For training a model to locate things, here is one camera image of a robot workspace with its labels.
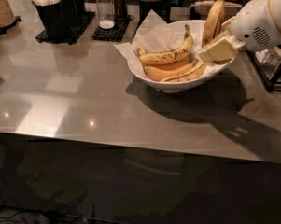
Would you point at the dark pepper shaker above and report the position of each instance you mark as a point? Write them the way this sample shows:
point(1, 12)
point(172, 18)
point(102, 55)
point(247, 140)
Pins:
point(120, 10)

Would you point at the black napkin holder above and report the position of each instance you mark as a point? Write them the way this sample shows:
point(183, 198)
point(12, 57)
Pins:
point(200, 8)

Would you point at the black cutlery holder front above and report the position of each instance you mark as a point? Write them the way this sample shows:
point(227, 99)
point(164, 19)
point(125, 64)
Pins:
point(53, 21)

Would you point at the black tea packet rack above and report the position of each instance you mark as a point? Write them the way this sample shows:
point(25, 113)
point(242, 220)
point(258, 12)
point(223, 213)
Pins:
point(267, 64)

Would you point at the black rubber mat left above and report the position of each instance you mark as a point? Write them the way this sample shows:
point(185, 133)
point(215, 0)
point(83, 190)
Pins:
point(74, 32)

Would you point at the black cutlery holder rear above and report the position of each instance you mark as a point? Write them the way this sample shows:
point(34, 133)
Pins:
point(73, 10)

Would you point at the black stirrer holder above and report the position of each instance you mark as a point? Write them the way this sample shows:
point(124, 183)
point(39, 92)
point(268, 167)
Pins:
point(161, 8)

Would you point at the glass salt shaker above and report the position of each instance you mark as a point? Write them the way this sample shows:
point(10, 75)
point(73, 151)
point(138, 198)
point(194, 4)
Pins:
point(105, 14)

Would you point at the white paper bowl liner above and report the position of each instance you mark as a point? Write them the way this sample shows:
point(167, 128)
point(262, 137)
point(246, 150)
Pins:
point(168, 52)

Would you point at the black cutlery holder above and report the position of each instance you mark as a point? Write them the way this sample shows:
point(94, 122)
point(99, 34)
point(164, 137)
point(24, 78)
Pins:
point(53, 21)
point(73, 10)

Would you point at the black rubber mat centre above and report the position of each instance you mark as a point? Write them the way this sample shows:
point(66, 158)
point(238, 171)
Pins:
point(114, 34)

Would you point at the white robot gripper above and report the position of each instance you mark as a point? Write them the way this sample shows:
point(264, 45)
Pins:
point(254, 24)

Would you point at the yellow banana front edge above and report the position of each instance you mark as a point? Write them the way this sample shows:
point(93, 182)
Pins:
point(195, 72)

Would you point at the yellow banana back left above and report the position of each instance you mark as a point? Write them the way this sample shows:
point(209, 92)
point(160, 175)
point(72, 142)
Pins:
point(162, 58)

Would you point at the spotted yellow banana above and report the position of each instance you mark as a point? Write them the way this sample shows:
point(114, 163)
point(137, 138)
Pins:
point(213, 22)

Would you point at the yellow banana bottom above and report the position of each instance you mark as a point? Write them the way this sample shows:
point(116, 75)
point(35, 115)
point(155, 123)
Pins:
point(160, 72)

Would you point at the black rubber mat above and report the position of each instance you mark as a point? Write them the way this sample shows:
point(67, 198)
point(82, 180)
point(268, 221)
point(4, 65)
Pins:
point(74, 32)
point(114, 34)

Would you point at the white ceramic bowl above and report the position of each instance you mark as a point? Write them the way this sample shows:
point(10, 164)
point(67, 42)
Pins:
point(177, 84)

